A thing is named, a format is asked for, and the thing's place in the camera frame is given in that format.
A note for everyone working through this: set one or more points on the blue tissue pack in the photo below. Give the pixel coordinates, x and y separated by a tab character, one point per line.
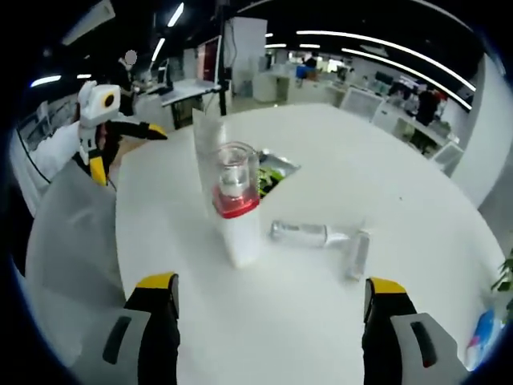
485	335

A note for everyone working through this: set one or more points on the small white skincare bottle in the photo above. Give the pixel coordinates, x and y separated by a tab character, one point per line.
304	233
358	256

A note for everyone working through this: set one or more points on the large white skincare tube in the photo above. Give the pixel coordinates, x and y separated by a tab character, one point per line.
208	136

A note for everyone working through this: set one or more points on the green potted plant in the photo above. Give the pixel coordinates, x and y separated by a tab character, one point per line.
503	280

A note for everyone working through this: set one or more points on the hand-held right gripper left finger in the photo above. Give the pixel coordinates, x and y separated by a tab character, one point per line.
158	345

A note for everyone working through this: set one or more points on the grey mesh office chair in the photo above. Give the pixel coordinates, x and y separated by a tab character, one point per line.
72	260

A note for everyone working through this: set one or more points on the black-legged laptop table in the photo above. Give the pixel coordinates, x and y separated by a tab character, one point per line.
184	96

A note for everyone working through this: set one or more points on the white ceiling air conditioner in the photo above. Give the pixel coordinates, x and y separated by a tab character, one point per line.
90	20

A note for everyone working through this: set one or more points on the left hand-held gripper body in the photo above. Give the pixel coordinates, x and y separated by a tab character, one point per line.
90	104

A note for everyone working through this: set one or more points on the long white ceiling light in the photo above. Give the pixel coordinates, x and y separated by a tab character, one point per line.
380	40
401	64
175	14

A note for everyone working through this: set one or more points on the red collar skincare bottle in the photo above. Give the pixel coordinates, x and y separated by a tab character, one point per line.
240	236

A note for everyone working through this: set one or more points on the green black skincare pouch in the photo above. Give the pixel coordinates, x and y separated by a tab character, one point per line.
276	176

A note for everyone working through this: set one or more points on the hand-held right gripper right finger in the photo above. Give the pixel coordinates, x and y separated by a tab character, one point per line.
380	345

